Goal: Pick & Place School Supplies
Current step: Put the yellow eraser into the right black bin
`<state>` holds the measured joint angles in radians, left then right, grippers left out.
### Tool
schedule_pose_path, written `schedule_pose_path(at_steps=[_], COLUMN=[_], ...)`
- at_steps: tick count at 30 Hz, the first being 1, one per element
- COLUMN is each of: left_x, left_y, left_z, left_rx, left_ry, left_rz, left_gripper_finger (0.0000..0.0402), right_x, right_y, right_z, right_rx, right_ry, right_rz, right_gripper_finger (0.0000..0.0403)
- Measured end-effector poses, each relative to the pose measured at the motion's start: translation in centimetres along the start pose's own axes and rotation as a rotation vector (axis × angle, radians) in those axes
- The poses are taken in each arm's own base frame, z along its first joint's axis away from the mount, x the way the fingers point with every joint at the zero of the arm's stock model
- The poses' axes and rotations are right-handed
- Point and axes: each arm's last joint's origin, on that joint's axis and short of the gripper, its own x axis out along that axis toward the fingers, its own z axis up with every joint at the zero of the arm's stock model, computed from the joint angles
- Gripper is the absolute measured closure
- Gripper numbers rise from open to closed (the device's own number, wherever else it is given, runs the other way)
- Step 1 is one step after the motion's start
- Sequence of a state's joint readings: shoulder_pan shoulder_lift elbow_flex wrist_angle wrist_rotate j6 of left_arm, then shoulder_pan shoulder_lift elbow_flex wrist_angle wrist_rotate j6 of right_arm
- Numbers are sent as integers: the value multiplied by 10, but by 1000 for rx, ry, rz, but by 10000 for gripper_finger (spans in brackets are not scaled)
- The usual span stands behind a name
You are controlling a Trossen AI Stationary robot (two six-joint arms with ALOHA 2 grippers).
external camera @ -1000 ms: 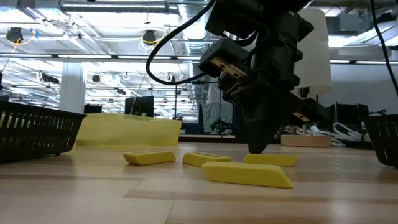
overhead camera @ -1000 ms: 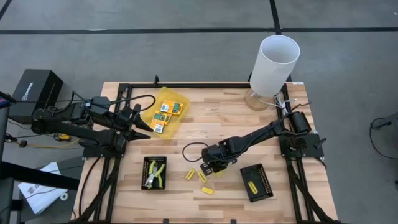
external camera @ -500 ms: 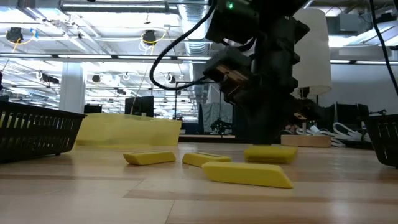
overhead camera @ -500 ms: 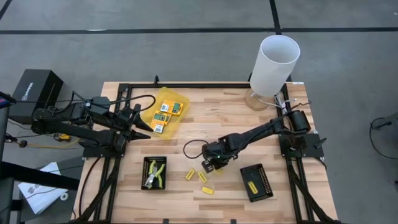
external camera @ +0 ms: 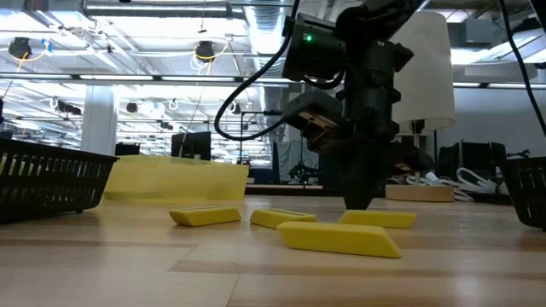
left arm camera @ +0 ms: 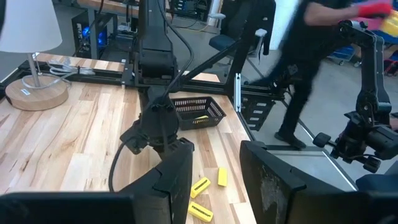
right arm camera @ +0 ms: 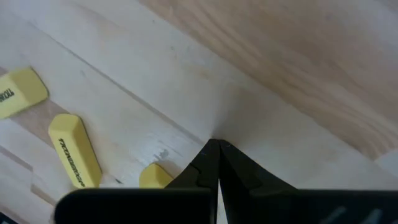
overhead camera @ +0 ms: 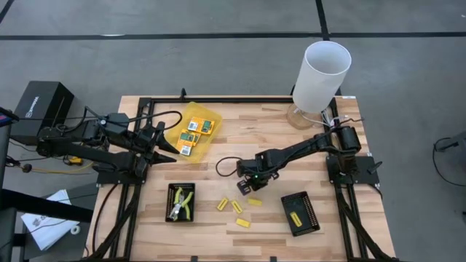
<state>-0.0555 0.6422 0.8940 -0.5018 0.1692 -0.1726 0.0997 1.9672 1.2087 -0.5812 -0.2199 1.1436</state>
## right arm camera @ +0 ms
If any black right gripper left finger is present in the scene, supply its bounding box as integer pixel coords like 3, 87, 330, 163
54, 138, 221, 224

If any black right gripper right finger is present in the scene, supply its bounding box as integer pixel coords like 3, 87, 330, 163
218, 139, 398, 224

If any yellow eraser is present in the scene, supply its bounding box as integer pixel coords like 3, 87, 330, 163
0, 66, 50, 120
138, 162, 175, 189
47, 113, 103, 189

